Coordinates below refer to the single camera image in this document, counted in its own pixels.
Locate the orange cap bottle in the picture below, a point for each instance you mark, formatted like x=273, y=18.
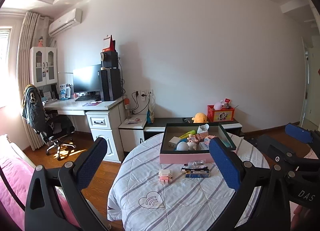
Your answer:
x=127, y=108

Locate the white glass-door cabinet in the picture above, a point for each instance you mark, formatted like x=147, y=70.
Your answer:
x=43, y=66

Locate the dark jacket on chair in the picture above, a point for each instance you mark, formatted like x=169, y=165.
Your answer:
x=33, y=110

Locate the white paw-print cup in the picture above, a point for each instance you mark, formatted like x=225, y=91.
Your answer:
x=203, y=128

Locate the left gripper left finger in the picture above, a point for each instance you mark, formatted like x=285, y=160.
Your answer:
x=43, y=210

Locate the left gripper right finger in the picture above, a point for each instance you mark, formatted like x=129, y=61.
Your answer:
x=271, y=210

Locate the black keyboard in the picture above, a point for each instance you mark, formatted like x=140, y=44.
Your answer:
x=93, y=97

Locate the pink and green tray box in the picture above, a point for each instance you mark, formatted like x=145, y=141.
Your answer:
x=169, y=154

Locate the black computer tower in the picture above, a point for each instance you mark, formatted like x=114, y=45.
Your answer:
x=110, y=85

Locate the black computer monitor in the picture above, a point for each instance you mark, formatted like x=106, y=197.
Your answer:
x=86, y=79

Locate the pink bed cover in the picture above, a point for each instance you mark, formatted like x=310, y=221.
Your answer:
x=18, y=173

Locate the striped white tablecloth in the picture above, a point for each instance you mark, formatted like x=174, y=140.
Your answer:
x=142, y=202

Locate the black office chair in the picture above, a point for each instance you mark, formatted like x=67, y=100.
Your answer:
x=59, y=127

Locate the yellow highlighter marker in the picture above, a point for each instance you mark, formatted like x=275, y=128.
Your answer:
x=186, y=135

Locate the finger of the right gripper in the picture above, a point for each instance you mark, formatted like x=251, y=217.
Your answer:
x=298, y=133

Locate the beige curtain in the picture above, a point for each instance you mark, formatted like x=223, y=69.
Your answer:
x=27, y=34

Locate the red calendar stand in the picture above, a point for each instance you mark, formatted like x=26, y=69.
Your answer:
x=108, y=44

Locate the white air conditioner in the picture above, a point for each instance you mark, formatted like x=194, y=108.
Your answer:
x=66, y=21

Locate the blue snack bag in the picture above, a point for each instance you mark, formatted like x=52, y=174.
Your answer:
x=150, y=117

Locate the blue and white small box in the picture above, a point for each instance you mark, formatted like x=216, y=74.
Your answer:
x=197, y=174

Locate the pink plush in crate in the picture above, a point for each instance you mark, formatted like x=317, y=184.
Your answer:
x=218, y=105

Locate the red storage crate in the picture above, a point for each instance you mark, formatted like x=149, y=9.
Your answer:
x=218, y=116

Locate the white wall socket strip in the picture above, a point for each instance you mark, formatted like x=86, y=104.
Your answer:
x=143, y=95

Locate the yellow plush octopus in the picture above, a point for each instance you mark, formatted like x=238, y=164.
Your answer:
x=199, y=118

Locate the white computer desk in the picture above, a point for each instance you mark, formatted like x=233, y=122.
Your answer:
x=103, y=119

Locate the pink pig plush toy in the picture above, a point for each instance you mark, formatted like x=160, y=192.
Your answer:
x=193, y=141

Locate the white round lamp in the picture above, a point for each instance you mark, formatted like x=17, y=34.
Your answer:
x=182, y=146

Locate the black speaker box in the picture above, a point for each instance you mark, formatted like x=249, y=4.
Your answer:
x=109, y=59

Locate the pink block toy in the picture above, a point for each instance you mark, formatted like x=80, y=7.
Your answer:
x=165, y=176

